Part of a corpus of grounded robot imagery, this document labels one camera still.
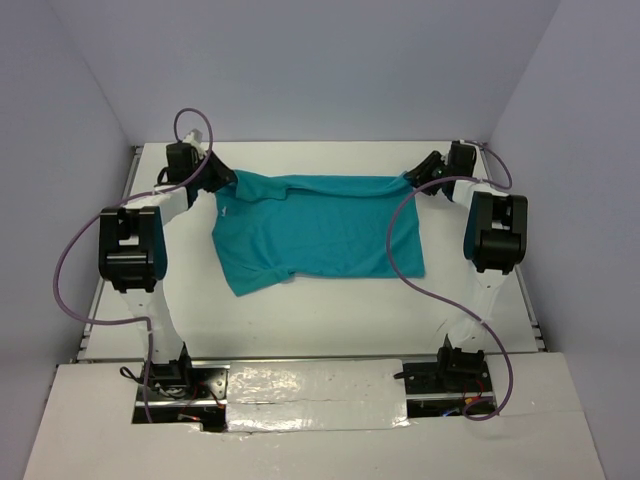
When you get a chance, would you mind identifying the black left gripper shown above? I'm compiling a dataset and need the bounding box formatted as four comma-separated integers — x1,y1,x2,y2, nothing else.
188,149,239,193

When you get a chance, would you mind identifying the teal t shirt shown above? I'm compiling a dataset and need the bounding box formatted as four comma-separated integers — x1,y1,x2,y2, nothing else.
212,171,426,296

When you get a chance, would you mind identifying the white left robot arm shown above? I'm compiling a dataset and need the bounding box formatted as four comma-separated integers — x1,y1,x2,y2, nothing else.
98,130,237,399

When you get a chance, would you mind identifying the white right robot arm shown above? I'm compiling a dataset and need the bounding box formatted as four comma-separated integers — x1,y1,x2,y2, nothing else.
405,140,528,391

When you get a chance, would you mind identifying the white foam cover block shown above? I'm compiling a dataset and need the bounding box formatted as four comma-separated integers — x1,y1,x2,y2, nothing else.
225,359,409,433

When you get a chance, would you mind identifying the white front cover board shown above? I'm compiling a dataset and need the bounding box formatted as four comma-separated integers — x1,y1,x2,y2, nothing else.
25,353,604,479

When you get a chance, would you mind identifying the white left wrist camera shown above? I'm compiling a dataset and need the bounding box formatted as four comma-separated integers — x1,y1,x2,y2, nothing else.
183,129,203,150

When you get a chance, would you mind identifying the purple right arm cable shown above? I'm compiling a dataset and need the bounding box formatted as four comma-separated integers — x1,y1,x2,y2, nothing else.
386,140,516,422

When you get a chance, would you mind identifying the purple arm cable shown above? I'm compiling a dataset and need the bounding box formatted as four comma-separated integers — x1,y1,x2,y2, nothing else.
386,140,516,422
53,107,215,425

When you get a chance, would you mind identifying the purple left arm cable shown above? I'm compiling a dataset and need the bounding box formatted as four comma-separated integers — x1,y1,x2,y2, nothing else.
53,107,215,425

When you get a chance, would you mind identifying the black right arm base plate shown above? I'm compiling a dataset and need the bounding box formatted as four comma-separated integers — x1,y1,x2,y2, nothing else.
393,361,492,400

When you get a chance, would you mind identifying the silver mounting rail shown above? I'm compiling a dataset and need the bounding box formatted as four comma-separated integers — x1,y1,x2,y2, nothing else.
120,353,488,404

